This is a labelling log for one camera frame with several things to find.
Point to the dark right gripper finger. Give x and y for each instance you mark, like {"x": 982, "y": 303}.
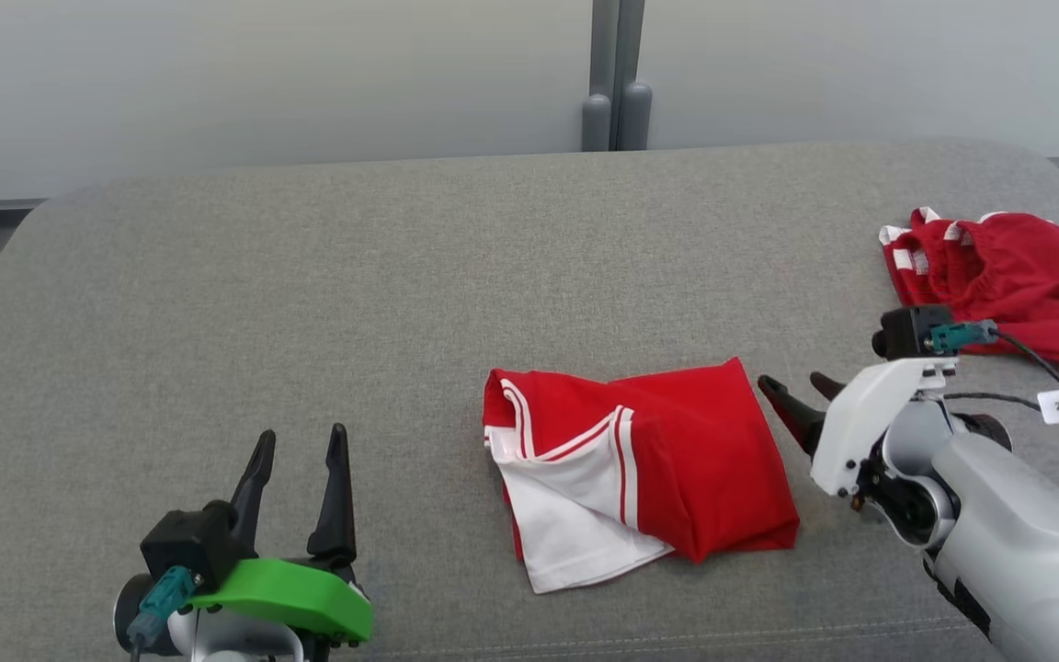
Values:
{"x": 796, "y": 416}
{"x": 829, "y": 386}

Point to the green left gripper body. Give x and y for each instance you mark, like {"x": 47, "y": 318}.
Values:
{"x": 300, "y": 593}

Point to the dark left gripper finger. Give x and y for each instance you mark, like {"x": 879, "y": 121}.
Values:
{"x": 254, "y": 492}
{"x": 336, "y": 515}

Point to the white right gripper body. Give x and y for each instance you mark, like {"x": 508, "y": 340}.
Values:
{"x": 860, "y": 414}

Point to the red Bulls 23 jersey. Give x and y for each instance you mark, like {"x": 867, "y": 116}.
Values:
{"x": 704, "y": 460}

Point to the red shorts white stripes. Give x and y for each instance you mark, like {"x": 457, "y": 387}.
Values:
{"x": 1035, "y": 276}

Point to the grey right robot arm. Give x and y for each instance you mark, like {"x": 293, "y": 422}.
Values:
{"x": 1026, "y": 552}

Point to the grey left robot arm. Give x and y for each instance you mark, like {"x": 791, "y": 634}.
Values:
{"x": 235, "y": 639}

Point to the grey fabric sofa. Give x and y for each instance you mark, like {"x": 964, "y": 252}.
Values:
{"x": 217, "y": 322}

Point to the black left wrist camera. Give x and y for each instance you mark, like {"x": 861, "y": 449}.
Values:
{"x": 189, "y": 547}

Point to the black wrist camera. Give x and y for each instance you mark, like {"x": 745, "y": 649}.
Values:
{"x": 189, "y": 547}
{"x": 906, "y": 333}

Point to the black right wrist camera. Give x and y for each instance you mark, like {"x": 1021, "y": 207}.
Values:
{"x": 906, "y": 333}

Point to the grey vertical partition frame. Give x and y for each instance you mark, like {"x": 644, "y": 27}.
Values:
{"x": 617, "y": 41}

